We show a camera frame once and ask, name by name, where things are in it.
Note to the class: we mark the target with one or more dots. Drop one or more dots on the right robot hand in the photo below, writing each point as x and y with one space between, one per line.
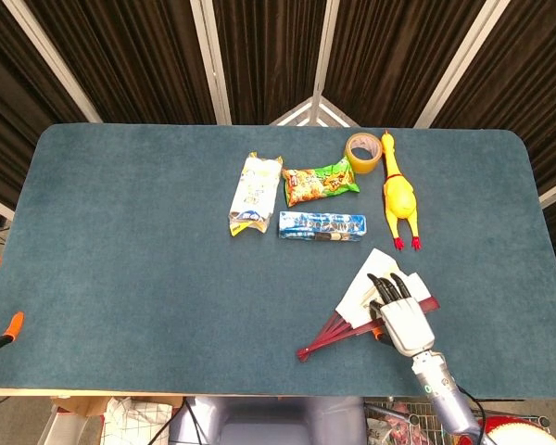
408 324

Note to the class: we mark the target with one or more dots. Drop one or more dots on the red paper folding fan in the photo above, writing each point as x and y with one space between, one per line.
352 303

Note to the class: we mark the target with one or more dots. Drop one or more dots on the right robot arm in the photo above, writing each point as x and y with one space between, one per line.
445 394

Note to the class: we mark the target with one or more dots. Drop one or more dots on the blue felt table cover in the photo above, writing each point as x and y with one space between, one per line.
120 278

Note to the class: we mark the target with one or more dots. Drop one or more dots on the yellow rubber chicken toy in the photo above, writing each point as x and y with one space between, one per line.
398 194

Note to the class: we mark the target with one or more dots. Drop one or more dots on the blue cookie box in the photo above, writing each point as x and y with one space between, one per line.
322 225

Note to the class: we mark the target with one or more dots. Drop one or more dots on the red and white ball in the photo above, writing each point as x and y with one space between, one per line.
514 431

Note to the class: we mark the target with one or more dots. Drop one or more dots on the yellow packing tape roll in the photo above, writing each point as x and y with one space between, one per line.
363 164

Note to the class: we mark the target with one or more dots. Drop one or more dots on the green orange snack bag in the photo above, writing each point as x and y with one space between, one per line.
319 183

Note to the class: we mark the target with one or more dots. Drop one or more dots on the grey blue robot torso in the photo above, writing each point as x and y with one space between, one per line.
269 422

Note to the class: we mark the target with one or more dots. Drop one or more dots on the dark brown pleated curtain panel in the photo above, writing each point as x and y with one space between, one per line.
389 60
134 60
9 92
269 55
537 92

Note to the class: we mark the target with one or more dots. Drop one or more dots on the white yellow snack bag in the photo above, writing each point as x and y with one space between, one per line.
255 190

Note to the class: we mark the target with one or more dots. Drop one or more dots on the white checkered cloth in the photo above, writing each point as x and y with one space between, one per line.
134 422

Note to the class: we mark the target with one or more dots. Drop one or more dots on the white triangular screen foot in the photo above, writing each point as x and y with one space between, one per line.
313 113

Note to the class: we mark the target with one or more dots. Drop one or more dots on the white screen frame post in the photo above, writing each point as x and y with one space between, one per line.
463 60
51 55
326 46
211 60

